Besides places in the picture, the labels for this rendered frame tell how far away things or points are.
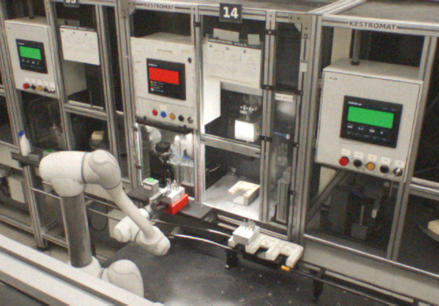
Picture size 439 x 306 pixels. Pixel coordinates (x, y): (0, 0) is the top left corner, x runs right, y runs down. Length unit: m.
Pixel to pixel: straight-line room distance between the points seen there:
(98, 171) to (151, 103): 0.87
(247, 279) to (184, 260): 0.38
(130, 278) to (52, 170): 0.62
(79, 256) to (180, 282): 0.61
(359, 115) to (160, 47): 1.10
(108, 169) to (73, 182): 0.16
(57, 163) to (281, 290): 1.29
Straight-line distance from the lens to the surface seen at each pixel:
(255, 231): 2.58
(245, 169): 3.14
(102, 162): 2.00
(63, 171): 2.07
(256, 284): 2.63
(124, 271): 2.31
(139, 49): 2.75
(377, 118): 2.20
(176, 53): 2.60
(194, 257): 2.81
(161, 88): 2.69
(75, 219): 2.20
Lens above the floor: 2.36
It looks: 25 degrees down
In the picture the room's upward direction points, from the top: straight up
